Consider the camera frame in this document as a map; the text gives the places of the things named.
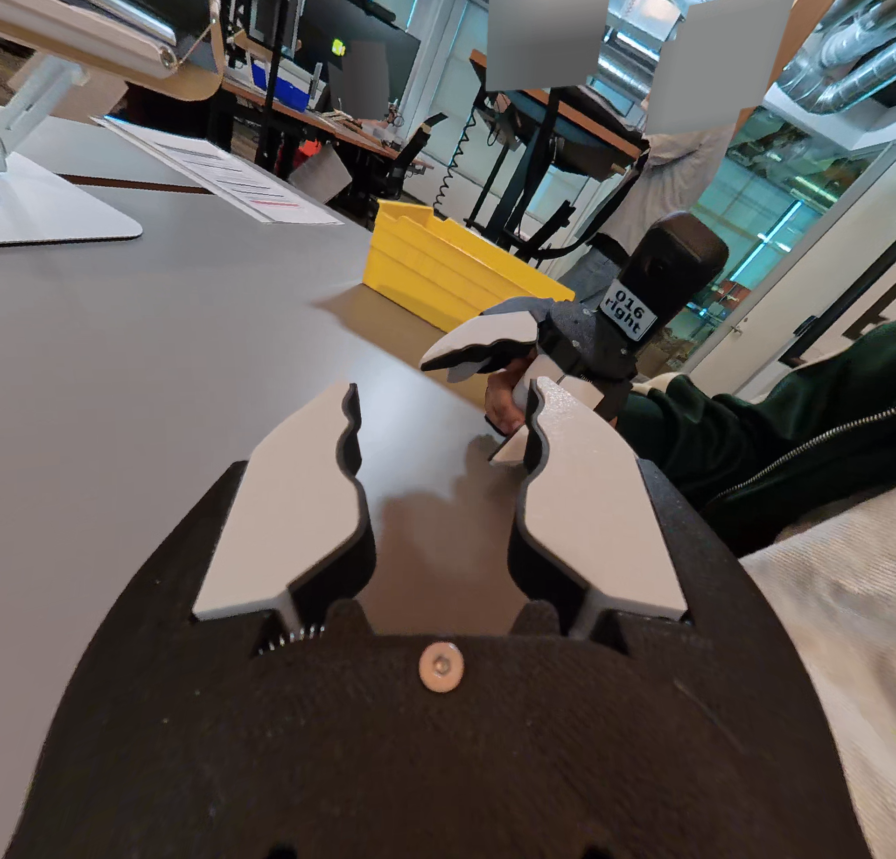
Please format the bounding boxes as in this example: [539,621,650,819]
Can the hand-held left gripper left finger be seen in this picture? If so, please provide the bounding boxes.
[192,383,378,625]

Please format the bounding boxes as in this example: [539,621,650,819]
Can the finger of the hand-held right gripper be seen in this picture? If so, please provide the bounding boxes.
[419,297,554,373]
[447,350,520,385]

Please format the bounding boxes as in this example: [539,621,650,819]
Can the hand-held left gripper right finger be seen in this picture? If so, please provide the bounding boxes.
[507,376,688,636]

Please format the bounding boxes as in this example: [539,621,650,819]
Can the yellow plastic bin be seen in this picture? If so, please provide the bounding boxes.
[363,199,576,333]

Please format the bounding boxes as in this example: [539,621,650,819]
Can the person's right forearm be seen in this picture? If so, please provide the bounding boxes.
[616,372,792,510]

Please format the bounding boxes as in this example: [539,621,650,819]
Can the person's right hand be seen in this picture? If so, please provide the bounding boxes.
[484,358,533,436]

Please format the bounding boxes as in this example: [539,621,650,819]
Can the raised standing desk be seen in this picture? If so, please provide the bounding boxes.
[468,50,645,244]

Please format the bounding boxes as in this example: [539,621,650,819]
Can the black office chair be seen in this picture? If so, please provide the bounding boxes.
[371,113,449,202]

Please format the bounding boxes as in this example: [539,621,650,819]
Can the dark green jacket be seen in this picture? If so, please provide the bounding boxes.
[616,323,896,559]

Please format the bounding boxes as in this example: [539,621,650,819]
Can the grey panel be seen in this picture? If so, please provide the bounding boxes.
[290,150,351,205]

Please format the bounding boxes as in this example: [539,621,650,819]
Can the wooden beam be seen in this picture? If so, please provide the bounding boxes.
[735,0,865,132]

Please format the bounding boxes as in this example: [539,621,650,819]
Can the cream trousers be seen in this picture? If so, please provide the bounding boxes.
[742,495,896,859]

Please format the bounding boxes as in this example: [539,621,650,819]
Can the silver air ducts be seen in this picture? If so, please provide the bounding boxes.
[770,0,896,114]

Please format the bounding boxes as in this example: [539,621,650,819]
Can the printed paper sheet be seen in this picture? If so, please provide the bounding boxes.
[94,117,344,226]

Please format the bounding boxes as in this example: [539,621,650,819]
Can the blue plastic bin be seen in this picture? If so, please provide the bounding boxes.
[251,59,312,112]

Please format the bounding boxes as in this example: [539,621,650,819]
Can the black monitor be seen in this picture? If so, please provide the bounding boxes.
[297,0,421,118]

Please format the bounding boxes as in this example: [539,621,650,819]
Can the screen on stand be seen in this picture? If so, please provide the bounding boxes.
[238,0,309,174]

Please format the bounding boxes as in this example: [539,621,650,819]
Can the white stand base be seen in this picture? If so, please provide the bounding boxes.
[0,57,144,247]

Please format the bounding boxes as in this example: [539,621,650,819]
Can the coiled cable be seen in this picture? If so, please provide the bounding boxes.
[434,113,477,212]

